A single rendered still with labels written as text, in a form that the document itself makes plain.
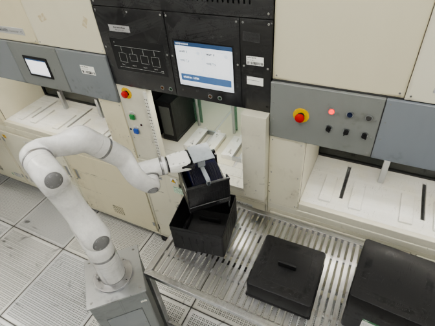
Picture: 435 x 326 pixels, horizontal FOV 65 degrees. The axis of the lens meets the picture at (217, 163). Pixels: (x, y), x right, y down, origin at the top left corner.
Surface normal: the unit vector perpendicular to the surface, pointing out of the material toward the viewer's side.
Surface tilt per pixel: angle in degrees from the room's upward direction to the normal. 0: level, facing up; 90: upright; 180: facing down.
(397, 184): 0
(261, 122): 90
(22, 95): 90
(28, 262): 0
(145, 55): 90
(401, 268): 0
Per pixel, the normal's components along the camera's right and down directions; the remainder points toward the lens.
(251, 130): -0.44, 0.62
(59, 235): -0.07, -0.75
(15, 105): 0.90, 0.24
